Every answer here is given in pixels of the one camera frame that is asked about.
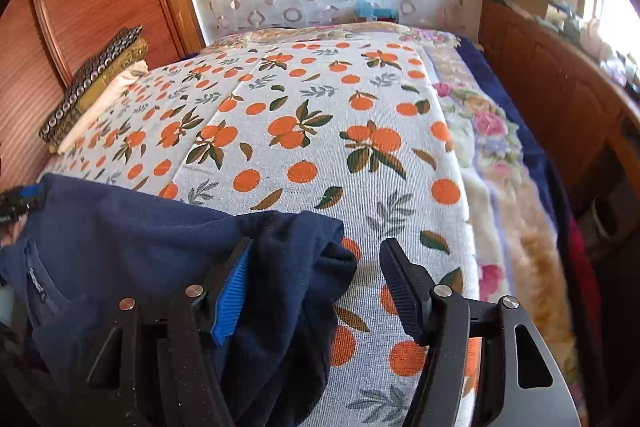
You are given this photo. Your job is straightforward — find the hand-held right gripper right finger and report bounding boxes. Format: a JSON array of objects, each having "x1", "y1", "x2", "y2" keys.
[{"x1": 379, "y1": 237, "x2": 581, "y2": 427}]

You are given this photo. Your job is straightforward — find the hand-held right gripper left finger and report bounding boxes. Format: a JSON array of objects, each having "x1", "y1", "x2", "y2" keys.
[{"x1": 85, "y1": 237, "x2": 256, "y2": 427}]

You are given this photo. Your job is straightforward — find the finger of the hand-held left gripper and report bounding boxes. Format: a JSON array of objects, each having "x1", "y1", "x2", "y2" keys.
[{"x1": 0, "y1": 184, "x2": 46, "y2": 225}]

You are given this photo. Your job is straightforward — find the navy fleece garment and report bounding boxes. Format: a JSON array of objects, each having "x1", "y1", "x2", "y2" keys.
[{"x1": 0, "y1": 173, "x2": 358, "y2": 427}]

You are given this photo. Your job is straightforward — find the cream pillow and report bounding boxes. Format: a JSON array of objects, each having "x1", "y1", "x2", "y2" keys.
[{"x1": 57, "y1": 61, "x2": 151, "y2": 155}]

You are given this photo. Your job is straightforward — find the floral blanket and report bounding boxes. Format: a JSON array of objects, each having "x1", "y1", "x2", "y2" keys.
[{"x1": 220, "y1": 22, "x2": 586, "y2": 408}]

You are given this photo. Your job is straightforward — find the gold patterned pillow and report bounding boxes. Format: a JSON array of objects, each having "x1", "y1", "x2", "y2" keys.
[{"x1": 47, "y1": 38, "x2": 150, "y2": 152}]

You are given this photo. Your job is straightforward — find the red cloth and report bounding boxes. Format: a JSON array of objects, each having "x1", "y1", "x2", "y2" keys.
[{"x1": 567, "y1": 217, "x2": 601, "y2": 308}]

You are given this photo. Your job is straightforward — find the orange-print bed sheet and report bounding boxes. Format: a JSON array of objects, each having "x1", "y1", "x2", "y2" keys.
[{"x1": 45, "y1": 29, "x2": 481, "y2": 427}]

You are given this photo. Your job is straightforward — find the brown wooden cabinet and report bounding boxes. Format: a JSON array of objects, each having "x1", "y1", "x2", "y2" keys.
[{"x1": 477, "y1": 0, "x2": 640, "y2": 218}]

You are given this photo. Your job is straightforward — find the blue box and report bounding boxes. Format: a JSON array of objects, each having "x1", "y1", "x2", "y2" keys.
[{"x1": 354, "y1": 0, "x2": 401, "y2": 24}]

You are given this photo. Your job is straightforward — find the cardboard box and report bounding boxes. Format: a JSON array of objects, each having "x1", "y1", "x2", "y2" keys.
[{"x1": 505, "y1": 0, "x2": 548, "y2": 18}]

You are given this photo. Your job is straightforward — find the dark ring-patterned pillow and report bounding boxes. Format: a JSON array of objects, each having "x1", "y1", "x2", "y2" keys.
[{"x1": 39, "y1": 26, "x2": 146, "y2": 142}]

